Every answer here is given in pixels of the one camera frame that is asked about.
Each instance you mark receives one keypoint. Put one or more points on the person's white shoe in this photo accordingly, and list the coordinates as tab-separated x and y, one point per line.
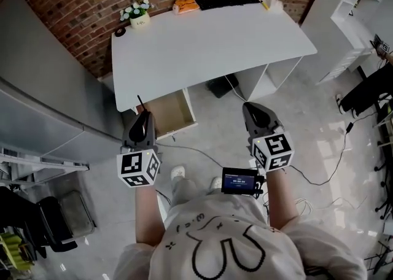
216	183
178	172

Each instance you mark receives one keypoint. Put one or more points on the white bookcase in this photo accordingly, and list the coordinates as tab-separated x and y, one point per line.
347	27

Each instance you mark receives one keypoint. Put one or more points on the white wooden drawer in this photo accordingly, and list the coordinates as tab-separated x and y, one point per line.
169	110

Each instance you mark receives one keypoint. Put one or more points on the yellow pen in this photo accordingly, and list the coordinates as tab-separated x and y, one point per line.
265	4

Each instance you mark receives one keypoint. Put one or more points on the orange snack packet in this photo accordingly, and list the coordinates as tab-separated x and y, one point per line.
185	5

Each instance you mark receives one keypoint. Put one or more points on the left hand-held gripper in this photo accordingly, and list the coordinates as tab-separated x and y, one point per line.
132	165

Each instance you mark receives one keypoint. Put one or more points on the person's left forearm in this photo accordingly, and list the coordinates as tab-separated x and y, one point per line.
147	211

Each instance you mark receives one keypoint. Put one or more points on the black office chair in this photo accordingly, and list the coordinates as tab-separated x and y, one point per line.
37	220

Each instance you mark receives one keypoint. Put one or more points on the person's grey trousers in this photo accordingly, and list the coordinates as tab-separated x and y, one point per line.
184	192

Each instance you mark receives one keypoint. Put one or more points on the person's right forearm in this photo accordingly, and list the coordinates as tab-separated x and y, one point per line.
279	199

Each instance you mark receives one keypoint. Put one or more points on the black box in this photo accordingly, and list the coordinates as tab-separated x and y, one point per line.
222	85

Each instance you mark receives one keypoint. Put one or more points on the white metal shelf rack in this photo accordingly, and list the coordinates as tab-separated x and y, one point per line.
46	163

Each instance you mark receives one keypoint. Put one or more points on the black device with screen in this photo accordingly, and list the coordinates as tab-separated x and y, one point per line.
239	180

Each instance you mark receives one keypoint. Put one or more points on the white refrigerator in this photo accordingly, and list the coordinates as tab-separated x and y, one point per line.
46	94

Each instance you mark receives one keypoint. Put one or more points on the black tape roll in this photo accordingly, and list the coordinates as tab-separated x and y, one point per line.
121	32

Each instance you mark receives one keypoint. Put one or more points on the yellow-green object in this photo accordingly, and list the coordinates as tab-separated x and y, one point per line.
13	251

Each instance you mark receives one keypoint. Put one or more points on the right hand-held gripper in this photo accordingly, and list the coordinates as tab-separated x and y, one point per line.
273	150

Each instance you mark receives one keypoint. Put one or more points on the person's left white shoe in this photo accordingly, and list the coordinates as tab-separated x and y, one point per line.
178	172

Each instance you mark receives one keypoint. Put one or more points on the white pot with flowers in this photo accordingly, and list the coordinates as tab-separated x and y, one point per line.
138	16

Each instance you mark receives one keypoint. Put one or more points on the white desk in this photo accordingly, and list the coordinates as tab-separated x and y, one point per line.
199	45

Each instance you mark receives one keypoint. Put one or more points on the person's right white shoe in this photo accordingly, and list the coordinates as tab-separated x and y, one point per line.
216	183

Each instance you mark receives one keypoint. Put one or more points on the black chair base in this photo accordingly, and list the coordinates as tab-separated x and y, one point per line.
385	162

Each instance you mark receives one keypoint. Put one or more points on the black keyboard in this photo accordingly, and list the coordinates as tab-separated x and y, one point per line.
227	1

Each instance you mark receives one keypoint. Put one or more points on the person's white printed shirt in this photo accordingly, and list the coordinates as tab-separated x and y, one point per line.
230	242

